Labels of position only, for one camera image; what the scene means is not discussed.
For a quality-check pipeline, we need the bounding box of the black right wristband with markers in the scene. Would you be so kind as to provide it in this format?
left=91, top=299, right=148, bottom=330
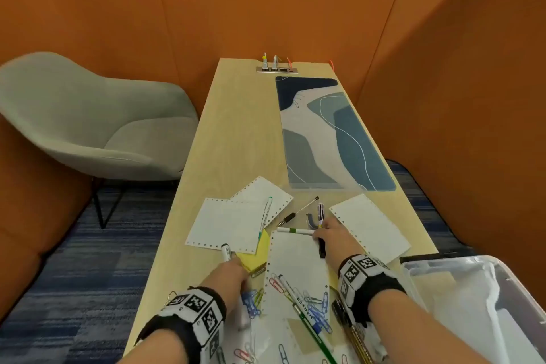
left=337, top=253, right=407, bottom=328

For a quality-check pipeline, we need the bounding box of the yellow black striped pencil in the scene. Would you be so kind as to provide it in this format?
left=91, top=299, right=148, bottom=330
left=330, top=299, right=373, bottom=364

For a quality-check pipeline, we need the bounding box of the thin clear black-capped pen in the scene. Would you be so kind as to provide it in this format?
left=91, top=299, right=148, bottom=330
left=278, top=195, right=321, bottom=227

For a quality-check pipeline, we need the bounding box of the pile of coloured paper clips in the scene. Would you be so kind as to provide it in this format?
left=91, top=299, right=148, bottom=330
left=232, top=276, right=338, bottom=364

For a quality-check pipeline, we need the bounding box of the black left wristband with markers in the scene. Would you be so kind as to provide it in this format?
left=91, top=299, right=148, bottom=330
left=135, top=286, right=228, bottom=364

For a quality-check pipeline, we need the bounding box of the black wristband with markers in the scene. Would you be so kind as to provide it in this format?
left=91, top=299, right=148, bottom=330
left=337, top=253, right=407, bottom=328
left=135, top=286, right=228, bottom=364

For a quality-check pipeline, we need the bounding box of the grey upholstered armchair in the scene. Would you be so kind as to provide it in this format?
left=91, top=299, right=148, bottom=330
left=0, top=51, right=200, bottom=230

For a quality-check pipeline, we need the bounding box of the yellow sticky note pad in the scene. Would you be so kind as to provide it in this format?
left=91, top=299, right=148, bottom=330
left=238, top=229, right=272, bottom=276

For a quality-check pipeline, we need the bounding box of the person's right hand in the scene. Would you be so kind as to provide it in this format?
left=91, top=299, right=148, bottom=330
left=312, top=217, right=369, bottom=271

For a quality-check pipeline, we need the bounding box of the blue patterned desk mat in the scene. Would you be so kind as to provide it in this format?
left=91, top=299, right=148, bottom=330
left=275, top=76, right=398, bottom=193

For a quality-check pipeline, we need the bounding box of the clear lid with blue handle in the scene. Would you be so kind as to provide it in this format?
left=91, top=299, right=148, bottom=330
left=283, top=178, right=363, bottom=232

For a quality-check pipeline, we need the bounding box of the white card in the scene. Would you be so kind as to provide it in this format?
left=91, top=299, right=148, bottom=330
left=497, top=308, right=545, bottom=364

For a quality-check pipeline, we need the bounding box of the person's right forearm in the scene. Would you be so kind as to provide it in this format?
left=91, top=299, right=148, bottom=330
left=366, top=289, right=491, bottom=364

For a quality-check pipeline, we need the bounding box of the white marker with green band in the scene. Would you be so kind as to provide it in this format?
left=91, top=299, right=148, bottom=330
left=276, top=226, right=320, bottom=237

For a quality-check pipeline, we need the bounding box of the clear plastic storage bin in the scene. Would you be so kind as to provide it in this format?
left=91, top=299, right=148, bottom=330
left=399, top=254, right=546, bottom=364

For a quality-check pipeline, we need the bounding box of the light wooden table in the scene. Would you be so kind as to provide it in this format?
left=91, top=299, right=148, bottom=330
left=121, top=57, right=440, bottom=364

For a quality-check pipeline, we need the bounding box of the person's left hand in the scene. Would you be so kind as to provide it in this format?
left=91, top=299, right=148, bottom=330
left=199, top=259, right=253, bottom=331

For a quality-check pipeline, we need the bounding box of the black and white pen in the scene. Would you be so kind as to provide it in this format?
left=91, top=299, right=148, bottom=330
left=317, top=202, right=328, bottom=259

